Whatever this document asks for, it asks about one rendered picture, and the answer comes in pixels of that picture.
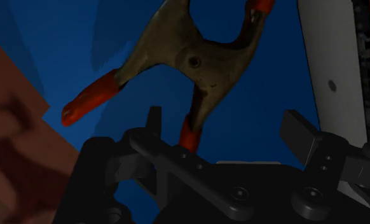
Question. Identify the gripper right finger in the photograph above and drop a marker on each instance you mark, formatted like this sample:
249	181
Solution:
323	155

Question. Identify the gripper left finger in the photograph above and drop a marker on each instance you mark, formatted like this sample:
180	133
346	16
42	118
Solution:
185	161

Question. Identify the metal spring clamp orange tips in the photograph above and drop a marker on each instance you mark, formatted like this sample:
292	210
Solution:
178	46

